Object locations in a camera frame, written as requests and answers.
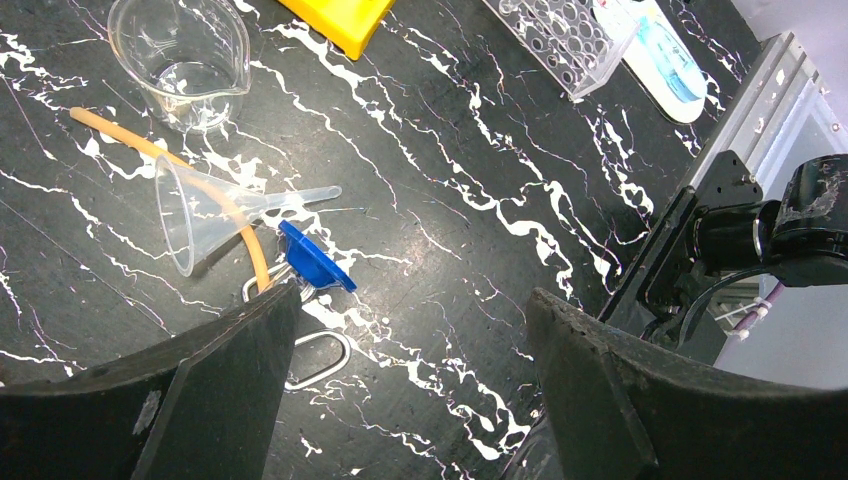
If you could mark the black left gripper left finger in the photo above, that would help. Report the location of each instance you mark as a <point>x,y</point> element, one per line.
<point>201,405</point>

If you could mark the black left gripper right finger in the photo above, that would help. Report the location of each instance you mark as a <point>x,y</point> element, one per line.
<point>622,408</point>

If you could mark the graduated cylinder blue base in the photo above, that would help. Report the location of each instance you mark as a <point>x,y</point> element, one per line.
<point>308,266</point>

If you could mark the clear plastic funnel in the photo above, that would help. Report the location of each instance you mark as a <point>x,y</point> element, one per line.
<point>195,226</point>

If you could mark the tan rubber tube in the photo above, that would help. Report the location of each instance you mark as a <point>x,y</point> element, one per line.
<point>144,146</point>

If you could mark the clear glass beaker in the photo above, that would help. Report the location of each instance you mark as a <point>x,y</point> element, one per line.
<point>189,58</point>

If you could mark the blue correction tape package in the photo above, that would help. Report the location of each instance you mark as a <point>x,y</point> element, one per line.
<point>657,56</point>

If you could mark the clear acrylic tube rack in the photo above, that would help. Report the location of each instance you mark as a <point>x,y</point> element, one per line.
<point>579,43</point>

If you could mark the yellow test tube rack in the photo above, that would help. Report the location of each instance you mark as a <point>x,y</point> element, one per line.
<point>348,24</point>

